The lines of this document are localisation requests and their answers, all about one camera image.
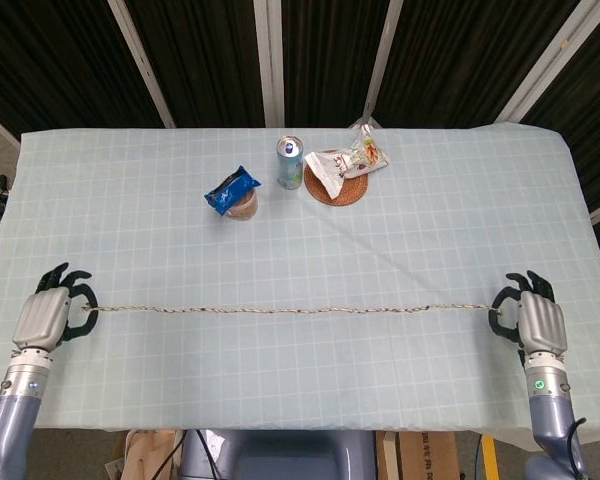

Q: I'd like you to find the brown cardboard box with print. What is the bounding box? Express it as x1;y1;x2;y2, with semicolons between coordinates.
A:
377;430;462;480

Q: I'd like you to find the grey-blue robot torso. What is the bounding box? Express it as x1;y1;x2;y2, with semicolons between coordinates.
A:
179;428;379;480

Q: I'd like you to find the dark pleated curtain panel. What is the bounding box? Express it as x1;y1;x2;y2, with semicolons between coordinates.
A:
124;0;267;129
522;0;600;212
374;0;582;129
0;0;164;147
282;0;392;129

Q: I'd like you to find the beige braided rope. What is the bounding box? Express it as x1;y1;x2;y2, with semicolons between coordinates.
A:
82;301;504;318

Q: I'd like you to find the round woven brown coaster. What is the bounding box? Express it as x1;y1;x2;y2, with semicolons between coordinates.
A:
303;149;371;207

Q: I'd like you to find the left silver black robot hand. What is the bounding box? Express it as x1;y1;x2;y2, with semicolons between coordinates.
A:
12;262;100;351

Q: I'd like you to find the black torso cable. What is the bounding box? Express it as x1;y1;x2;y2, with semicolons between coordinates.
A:
196;429;222;480

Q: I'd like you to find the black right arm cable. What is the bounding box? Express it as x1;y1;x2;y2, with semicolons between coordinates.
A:
565;417;589;477

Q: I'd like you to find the white crumpled snack bag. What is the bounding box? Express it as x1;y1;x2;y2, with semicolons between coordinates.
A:
303;124;390;200

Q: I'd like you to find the plain light cardboard box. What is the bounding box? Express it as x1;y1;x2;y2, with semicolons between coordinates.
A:
110;428;186;480

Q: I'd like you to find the yellow strip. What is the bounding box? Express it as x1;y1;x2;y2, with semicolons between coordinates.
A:
481;434;499;480

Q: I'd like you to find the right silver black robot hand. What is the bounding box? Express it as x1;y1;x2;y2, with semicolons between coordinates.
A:
489;269;569;358

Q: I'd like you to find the blue snack packet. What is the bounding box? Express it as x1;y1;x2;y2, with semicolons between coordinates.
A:
203;166;262;217

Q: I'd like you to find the light blue drink can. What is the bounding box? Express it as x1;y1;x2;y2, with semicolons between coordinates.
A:
276;135;305;190

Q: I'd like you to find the pale blue checked tablecloth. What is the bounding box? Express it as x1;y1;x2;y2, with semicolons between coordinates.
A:
0;124;600;436

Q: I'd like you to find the small brown cup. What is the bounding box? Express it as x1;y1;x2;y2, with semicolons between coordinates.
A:
224;189;260;222

